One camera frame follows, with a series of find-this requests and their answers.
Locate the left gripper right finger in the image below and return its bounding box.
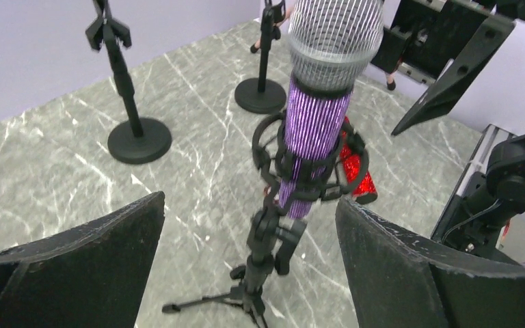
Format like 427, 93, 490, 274
335, 198, 525, 328

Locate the purple glitter microphone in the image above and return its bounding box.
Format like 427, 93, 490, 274
279, 1, 383, 219

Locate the red glitter microphone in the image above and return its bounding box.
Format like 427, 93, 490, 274
339, 131, 378, 205

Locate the black round-base clip stand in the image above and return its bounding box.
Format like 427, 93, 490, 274
85, 0, 172, 165

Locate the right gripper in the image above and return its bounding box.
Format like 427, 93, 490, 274
371, 1, 525, 136

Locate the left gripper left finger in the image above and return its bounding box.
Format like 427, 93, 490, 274
0, 191, 165, 327

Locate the black tripod shock-mount stand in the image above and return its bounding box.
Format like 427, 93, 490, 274
161, 111, 371, 328

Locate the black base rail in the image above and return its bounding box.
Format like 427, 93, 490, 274
431, 127, 525, 264

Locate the black round-base mic stand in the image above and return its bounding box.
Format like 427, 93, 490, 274
234, 1, 286, 115

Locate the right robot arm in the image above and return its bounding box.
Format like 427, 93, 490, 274
372, 1, 525, 262

